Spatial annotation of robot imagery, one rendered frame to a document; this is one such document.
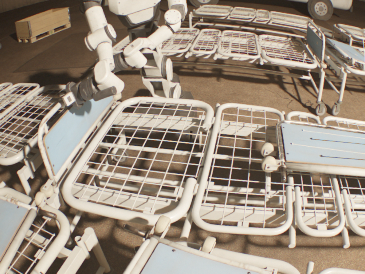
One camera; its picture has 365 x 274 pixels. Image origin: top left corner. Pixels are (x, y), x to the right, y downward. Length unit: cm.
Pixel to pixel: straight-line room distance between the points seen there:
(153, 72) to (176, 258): 135
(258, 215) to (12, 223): 95
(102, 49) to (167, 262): 87
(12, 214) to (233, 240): 112
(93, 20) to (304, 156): 110
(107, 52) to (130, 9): 32
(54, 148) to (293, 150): 100
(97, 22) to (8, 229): 96
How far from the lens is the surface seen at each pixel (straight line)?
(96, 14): 143
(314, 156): 131
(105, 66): 118
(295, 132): 147
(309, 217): 123
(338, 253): 175
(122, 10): 149
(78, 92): 126
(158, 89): 222
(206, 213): 120
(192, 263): 88
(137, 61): 144
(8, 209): 123
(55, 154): 131
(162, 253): 89
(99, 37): 133
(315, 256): 168
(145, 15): 156
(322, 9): 877
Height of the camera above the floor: 132
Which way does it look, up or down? 35 degrees down
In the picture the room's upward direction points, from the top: 3 degrees counter-clockwise
